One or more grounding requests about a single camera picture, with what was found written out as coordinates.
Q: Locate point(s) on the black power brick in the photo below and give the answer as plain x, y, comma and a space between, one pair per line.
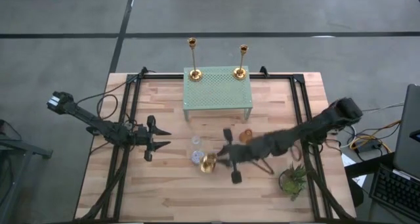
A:
367, 146

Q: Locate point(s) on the potted succulent plant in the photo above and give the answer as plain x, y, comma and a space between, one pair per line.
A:
293, 183

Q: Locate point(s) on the white paper sheet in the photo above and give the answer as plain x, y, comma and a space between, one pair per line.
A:
348, 160

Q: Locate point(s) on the black aluminium table frame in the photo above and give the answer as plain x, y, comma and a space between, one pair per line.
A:
275, 76

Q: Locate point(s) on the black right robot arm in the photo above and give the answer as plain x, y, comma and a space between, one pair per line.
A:
311, 128

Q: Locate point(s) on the medium brass candlestick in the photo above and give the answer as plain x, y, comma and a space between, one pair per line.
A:
239, 73

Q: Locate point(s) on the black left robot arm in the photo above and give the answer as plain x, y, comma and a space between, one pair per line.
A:
98, 125

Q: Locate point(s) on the amber glass candle holder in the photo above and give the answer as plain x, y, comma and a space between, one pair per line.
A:
245, 136

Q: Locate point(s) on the black metal stand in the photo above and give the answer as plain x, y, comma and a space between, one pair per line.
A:
19, 148

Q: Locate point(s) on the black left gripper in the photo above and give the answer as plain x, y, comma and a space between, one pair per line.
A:
150, 138

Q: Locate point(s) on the tall brass candlestick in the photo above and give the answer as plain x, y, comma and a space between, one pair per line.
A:
195, 75

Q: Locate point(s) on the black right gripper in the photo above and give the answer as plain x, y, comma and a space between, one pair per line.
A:
238, 153

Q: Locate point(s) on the green perforated metal shelf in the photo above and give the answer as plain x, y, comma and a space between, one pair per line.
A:
216, 92

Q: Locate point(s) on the black keyboard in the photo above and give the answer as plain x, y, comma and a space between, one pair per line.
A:
397, 191

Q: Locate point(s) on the short brass candlestick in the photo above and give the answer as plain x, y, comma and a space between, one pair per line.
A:
208, 164

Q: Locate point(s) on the white purple leaf candle tin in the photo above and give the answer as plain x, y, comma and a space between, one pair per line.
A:
196, 157

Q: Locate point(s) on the clear ribbed glass candle holder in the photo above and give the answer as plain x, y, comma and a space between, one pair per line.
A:
196, 140

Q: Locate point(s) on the black desk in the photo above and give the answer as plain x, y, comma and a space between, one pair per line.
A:
367, 165

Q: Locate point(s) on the grey laptop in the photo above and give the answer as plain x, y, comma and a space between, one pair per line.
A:
408, 135

